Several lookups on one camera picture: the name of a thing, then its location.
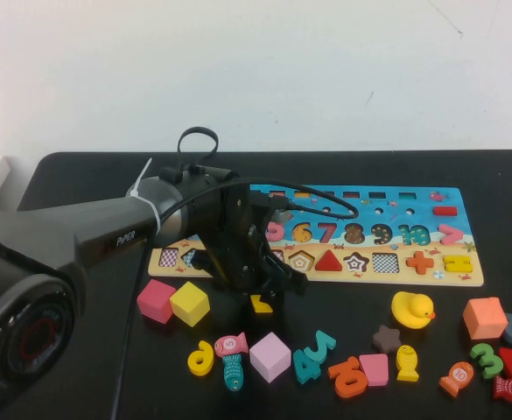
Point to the pink number five piece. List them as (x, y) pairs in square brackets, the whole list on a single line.
[(275, 232)]

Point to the yellow equals piece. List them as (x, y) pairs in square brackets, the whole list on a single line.
[(457, 263)]

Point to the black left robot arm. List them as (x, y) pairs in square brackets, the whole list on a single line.
[(63, 245)]

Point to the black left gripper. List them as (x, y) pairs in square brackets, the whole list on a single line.
[(233, 236)]

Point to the light pink cube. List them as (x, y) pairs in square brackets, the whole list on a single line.
[(269, 356)]

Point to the salmon orange cube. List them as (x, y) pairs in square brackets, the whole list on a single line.
[(485, 318)]

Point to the orange fish piece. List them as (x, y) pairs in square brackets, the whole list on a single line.
[(457, 378)]

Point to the colourful wooden puzzle board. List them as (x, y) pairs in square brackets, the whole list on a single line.
[(413, 275)]

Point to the pink fish piece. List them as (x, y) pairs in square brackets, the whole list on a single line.
[(231, 345)]

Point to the yellow pentagon piece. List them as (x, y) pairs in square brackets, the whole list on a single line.
[(262, 304)]

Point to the green number three piece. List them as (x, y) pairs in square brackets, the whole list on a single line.
[(487, 363)]

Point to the yellow number six piece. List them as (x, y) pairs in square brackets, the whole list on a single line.
[(201, 361)]

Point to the red minus piece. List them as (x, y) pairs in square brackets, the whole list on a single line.
[(445, 211)]

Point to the brown star piece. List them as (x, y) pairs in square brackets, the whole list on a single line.
[(387, 339)]

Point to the pink trapezoid piece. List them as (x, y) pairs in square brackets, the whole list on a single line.
[(374, 369)]

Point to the yellow cube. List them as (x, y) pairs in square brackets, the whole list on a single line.
[(190, 304)]

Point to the yellow fish piece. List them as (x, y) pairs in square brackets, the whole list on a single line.
[(407, 363)]

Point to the hot pink cube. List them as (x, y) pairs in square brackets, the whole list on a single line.
[(155, 302)]

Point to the teal fish piece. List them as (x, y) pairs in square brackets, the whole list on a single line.
[(233, 372)]

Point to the yellow rubber duck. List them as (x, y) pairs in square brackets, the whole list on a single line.
[(411, 311)]

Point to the teal number five piece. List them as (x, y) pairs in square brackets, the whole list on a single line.
[(324, 345)]

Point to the white zip tie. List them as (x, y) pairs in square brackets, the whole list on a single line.
[(148, 212)]

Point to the pink greater-than piece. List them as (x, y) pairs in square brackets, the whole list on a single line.
[(454, 234)]

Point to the red triangle piece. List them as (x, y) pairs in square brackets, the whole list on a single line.
[(330, 263)]

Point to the teal number four piece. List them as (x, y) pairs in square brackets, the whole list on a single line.
[(304, 367)]

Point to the orange plus piece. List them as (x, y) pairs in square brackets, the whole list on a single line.
[(419, 262)]

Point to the orange number six piece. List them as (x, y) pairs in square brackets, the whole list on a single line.
[(343, 382)]

